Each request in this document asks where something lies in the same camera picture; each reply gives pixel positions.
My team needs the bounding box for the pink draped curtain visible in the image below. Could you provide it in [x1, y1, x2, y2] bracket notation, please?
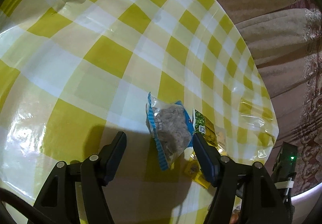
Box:
[217, 0, 321, 195]

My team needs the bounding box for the person's right hand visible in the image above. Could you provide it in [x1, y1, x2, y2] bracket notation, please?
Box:
[229, 211, 240, 224]

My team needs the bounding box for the green pea snack packet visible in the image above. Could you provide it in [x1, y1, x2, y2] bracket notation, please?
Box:
[193, 109, 218, 147]

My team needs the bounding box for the small blue-edged dried fruit packet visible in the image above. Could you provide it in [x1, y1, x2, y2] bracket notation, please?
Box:
[146, 93, 194, 171]

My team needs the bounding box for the yellow checked plastic tablecloth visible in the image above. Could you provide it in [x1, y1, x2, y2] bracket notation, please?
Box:
[1, 0, 278, 223]

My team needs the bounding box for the beige biscuit packet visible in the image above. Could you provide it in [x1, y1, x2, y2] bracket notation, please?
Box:
[215, 127, 226, 150]

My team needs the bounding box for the black cable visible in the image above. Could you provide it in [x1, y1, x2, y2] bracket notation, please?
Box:
[0, 187, 55, 224]

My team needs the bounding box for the yellow snack packet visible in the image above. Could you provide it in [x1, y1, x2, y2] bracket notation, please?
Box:
[183, 147, 211, 189]

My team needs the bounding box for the black tracker with green light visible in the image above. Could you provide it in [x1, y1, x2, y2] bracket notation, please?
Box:
[271, 142, 297, 189]

